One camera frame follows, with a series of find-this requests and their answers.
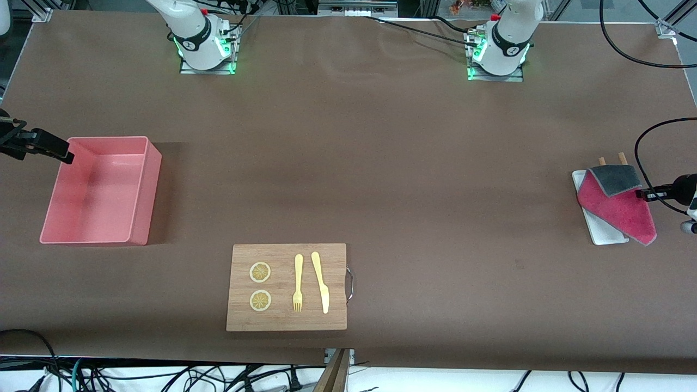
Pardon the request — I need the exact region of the pink and grey cloth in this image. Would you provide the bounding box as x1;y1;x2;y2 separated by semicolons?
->
576;164;658;247

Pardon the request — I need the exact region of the white rectangular tray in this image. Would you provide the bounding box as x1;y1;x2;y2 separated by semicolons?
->
571;170;630;246

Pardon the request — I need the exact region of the pink plastic bin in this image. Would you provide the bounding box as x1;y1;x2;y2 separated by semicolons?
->
39;136;163;247

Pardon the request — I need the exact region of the yellow plastic fork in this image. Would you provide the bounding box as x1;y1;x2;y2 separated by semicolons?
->
292;254;304;313

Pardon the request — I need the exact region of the wooden cutting board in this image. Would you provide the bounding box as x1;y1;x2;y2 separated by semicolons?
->
226;243;348;332

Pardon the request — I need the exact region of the yellow plastic knife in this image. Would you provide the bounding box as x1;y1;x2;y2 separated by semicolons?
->
311;251;330;315

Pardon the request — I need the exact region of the grey metal device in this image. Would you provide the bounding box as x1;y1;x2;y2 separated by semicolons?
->
317;0;399;18

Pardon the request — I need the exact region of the brown wooden beam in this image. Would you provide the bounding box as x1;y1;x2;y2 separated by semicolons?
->
313;348;352;392

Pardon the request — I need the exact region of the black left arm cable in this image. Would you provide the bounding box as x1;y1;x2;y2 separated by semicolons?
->
599;0;697;216

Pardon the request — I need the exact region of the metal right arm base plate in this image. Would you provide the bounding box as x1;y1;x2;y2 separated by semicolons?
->
180;22;239;75

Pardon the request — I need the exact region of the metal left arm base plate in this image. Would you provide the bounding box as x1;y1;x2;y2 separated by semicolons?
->
467;30;524;83

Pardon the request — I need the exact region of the thick black cable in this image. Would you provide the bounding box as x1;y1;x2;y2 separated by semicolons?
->
0;329;62;392

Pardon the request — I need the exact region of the black cable on table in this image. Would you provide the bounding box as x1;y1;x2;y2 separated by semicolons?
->
362;15;480;47

